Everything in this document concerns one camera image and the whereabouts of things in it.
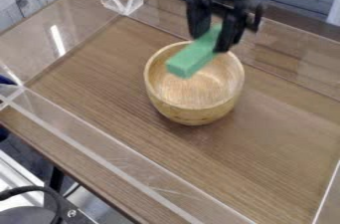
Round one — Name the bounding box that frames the green rectangular block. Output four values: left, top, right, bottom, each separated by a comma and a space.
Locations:
167, 24, 222, 79

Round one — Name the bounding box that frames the brown wooden bowl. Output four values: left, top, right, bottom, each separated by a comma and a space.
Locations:
144, 41, 246, 125

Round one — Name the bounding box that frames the black table leg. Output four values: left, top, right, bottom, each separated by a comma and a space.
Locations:
50, 167, 66, 192

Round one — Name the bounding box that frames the clear acrylic tray wall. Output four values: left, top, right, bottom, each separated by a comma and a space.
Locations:
0, 0, 340, 224

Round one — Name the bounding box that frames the black metal bracket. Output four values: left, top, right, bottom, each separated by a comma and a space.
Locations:
43, 187, 99, 224

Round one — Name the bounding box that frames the black cable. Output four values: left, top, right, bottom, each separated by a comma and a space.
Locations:
0, 185, 64, 224

